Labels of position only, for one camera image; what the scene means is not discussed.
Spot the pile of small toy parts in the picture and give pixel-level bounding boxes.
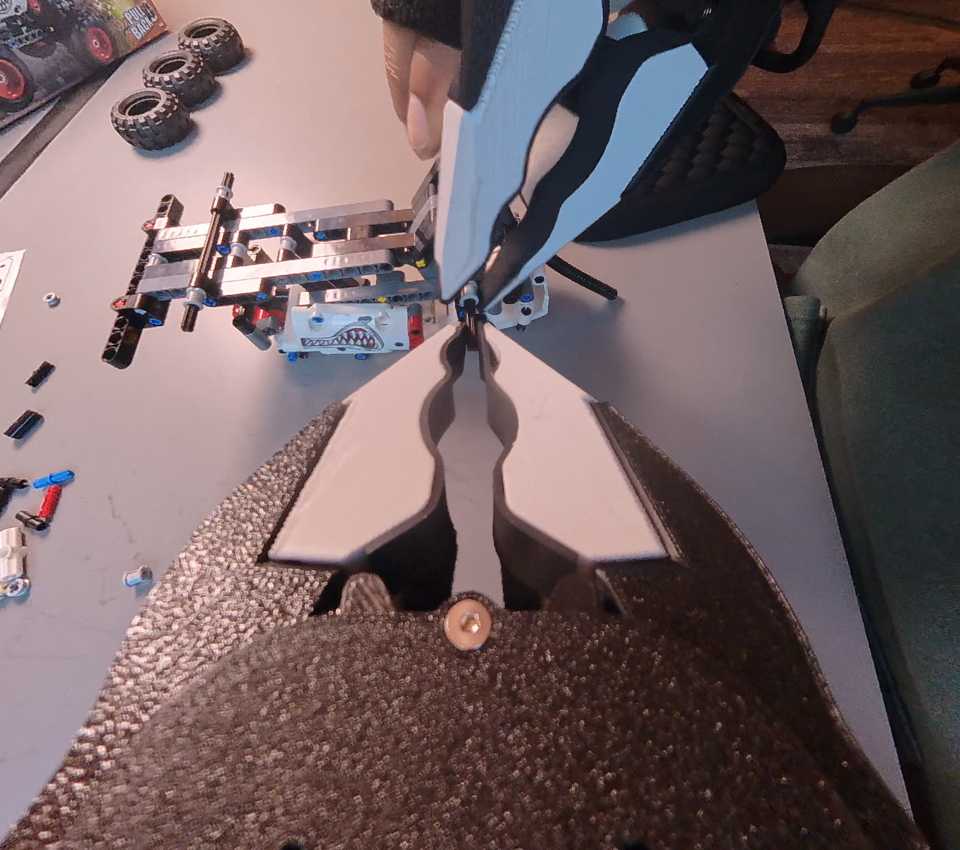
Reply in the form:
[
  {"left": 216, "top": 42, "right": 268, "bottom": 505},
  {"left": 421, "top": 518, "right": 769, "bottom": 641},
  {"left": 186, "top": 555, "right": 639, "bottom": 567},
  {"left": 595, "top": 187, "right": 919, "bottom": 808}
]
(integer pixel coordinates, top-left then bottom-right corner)
[{"left": 0, "top": 468, "right": 155, "bottom": 601}]

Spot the toy truck box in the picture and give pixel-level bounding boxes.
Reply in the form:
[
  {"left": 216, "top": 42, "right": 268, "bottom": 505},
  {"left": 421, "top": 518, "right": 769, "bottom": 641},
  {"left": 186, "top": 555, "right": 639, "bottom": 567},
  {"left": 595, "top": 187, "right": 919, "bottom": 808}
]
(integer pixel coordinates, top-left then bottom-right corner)
[{"left": 0, "top": 0, "right": 168, "bottom": 131}]

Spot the person's right hand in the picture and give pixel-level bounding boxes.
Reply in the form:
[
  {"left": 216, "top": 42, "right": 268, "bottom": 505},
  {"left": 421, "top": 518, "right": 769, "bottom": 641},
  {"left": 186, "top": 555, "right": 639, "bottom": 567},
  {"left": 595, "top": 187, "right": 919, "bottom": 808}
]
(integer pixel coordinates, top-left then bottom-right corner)
[{"left": 377, "top": 0, "right": 468, "bottom": 161}]

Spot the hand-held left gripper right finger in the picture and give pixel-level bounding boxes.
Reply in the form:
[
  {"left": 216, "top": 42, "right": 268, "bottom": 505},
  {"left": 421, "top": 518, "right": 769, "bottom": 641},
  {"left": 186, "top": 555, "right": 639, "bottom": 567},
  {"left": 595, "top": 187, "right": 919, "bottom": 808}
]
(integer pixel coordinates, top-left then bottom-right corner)
[{"left": 477, "top": 325, "right": 670, "bottom": 562}]

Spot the grey desk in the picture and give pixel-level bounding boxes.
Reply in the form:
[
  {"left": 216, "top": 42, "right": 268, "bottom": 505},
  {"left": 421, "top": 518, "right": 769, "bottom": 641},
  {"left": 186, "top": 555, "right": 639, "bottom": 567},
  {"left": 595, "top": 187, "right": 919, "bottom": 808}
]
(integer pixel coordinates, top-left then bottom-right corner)
[{"left": 0, "top": 0, "right": 912, "bottom": 806}]

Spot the black toy tyre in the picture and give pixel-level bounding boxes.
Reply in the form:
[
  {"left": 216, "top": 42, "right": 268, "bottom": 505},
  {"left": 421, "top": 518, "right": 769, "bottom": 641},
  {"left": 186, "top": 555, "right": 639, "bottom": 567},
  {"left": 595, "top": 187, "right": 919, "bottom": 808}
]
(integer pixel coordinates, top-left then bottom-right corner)
[
  {"left": 177, "top": 16, "right": 246, "bottom": 73},
  {"left": 142, "top": 48, "right": 219, "bottom": 107},
  {"left": 110, "top": 87, "right": 192, "bottom": 151}
]

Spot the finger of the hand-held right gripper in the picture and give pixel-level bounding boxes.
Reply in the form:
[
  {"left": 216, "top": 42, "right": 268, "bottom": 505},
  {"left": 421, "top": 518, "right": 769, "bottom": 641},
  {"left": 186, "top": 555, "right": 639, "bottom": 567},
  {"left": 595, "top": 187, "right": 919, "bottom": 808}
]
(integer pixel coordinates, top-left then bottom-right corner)
[
  {"left": 480, "top": 33, "right": 712, "bottom": 313},
  {"left": 437, "top": 0, "right": 609, "bottom": 304}
]

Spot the white sticker sheet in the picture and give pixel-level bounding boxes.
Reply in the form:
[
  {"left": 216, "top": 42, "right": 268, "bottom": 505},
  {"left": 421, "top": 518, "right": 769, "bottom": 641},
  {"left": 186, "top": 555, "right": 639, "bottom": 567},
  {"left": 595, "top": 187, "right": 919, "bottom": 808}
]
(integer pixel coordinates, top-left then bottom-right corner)
[{"left": 0, "top": 249, "right": 26, "bottom": 326}]

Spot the toy truck chassis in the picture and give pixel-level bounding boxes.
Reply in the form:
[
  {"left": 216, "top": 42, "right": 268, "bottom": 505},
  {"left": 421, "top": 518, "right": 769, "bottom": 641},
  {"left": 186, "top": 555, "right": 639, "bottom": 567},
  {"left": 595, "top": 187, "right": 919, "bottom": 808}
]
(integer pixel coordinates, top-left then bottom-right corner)
[{"left": 101, "top": 159, "right": 620, "bottom": 371}]

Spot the black office chair base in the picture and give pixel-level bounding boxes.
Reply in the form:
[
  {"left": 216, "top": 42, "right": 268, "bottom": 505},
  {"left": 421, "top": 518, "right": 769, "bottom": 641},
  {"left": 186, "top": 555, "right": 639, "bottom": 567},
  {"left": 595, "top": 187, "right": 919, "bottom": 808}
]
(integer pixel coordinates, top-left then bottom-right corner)
[{"left": 831, "top": 57, "right": 960, "bottom": 133}]

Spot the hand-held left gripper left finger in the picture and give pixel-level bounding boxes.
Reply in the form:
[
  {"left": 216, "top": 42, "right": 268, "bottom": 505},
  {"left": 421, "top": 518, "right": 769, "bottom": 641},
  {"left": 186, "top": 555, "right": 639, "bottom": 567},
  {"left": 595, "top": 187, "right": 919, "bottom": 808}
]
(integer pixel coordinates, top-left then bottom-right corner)
[{"left": 267, "top": 325, "right": 468, "bottom": 564}]

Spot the person's torso green sweatshirt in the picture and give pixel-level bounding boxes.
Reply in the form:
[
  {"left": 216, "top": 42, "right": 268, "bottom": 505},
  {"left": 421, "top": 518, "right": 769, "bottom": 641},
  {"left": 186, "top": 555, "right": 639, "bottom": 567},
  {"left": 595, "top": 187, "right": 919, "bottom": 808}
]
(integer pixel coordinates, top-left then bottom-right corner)
[{"left": 783, "top": 138, "right": 960, "bottom": 850}]

